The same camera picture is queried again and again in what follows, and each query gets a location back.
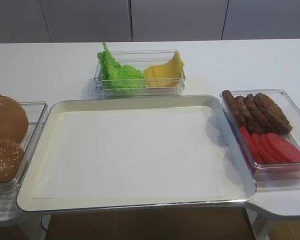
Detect white parchment paper sheet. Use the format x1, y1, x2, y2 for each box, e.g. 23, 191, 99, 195
35, 106, 224, 199

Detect clear lettuce and cheese bin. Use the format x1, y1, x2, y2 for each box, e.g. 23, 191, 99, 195
94, 50, 186, 99

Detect yellow cheese slices stack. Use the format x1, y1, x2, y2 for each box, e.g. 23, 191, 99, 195
144, 51, 185, 88

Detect green lettuce leaves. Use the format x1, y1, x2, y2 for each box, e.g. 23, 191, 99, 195
97, 42, 146, 89

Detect sesame top bun right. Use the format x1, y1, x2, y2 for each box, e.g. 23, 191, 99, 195
0, 138, 24, 183

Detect brown burger patty leftmost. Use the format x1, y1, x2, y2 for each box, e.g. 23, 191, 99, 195
221, 90, 247, 127

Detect bun half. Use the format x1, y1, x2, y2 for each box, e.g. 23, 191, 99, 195
0, 95, 29, 143

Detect red tomato slice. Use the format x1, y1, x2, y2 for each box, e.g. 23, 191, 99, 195
239, 126, 264, 165
259, 134, 287, 163
250, 133, 277, 164
265, 133, 300, 163

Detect brown burger patty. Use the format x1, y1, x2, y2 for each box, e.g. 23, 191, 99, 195
245, 93, 273, 133
221, 90, 247, 127
234, 95, 264, 134
254, 92, 293, 135

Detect clear bun bin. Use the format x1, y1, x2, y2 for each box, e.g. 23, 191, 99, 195
0, 101, 48, 199

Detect brown burger patty rightmost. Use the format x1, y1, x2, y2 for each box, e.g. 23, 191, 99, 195
254, 92, 293, 135

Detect silver metal baking tray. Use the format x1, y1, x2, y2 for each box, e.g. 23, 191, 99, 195
16, 95, 257, 213

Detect red tomato slice front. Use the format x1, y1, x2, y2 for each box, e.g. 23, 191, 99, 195
265, 133, 300, 163

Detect clear patty and tomato bin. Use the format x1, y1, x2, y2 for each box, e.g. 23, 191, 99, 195
220, 89, 300, 181

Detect red tomato slice leftmost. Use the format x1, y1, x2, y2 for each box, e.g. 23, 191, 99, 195
239, 126, 264, 165

